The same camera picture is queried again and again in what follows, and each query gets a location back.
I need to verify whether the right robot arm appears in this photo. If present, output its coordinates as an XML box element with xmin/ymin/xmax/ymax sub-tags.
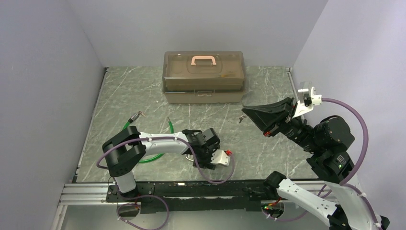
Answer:
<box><xmin>242</xmin><ymin>95</ymin><xmax>390</xmax><ymax>230</ymax></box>

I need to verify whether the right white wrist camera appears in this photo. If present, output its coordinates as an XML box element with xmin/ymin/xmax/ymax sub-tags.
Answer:
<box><xmin>292</xmin><ymin>81</ymin><xmax>322</xmax><ymax>118</ymax></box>

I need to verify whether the pink tool box handle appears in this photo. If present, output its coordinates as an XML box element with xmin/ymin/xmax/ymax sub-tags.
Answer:
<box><xmin>191</xmin><ymin>56</ymin><xmax>217</xmax><ymax>66</ymax></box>

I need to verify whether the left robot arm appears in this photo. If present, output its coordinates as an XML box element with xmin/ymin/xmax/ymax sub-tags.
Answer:
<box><xmin>102</xmin><ymin>126</ymin><xmax>231</xmax><ymax>201</ymax></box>

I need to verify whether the aluminium frame rail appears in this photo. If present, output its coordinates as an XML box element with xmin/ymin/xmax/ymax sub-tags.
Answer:
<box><xmin>59</xmin><ymin>181</ymin><xmax>339</xmax><ymax>206</ymax></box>

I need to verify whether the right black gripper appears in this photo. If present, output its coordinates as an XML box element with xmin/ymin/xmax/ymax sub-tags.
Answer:
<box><xmin>241</xmin><ymin>95</ymin><xmax>320</xmax><ymax>152</ymax></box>

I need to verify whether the brown translucent tool box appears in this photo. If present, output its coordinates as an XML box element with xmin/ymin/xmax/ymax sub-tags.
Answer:
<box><xmin>162</xmin><ymin>51</ymin><xmax>247</xmax><ymax>104</ymax></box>

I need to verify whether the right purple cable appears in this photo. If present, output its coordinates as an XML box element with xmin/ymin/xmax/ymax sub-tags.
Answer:
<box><xmin>260</xmin><ymin>97</ymin><xmax>381</xmax><ymax>230</ymax></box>

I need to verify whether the brass padlock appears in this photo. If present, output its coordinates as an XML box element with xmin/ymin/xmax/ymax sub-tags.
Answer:
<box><xmin>185</xmin><ymin>154</ymin><xmax>194</xmax><ymax>161</ymax></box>

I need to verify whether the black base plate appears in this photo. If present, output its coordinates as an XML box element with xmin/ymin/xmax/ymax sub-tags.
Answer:
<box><xmin>106</xmin><ymin>180</ymin><xmax>280</xmax><ymax>214</ymax></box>

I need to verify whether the small silver key pair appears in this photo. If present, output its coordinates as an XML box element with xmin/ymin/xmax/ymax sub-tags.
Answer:
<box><xmin>136</xmin><ymin>111</ymin><xmax>146</xmax><ymax>117</ymax></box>

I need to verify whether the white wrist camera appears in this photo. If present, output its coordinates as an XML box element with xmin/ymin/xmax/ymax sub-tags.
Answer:
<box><xmin>292</xmin><ymin>81</ymin><xmax>322</xmax><ymax>118</ymax></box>
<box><xmin>210</xmin><ymin>149</ymin><xmax>232</xmax><ymax>167</ymax></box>

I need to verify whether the green cable lock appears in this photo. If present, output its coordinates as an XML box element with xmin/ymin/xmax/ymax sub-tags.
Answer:
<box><xmin>122</xmin><ymin>112</ymin><xmax>174</xmax><ymax>164</ymax></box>

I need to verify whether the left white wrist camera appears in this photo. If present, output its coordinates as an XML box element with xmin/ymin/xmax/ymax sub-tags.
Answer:
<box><xmin>210</xmin><ymin>149</ymin><xmax>232</xmax><ymax>167</ymax></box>

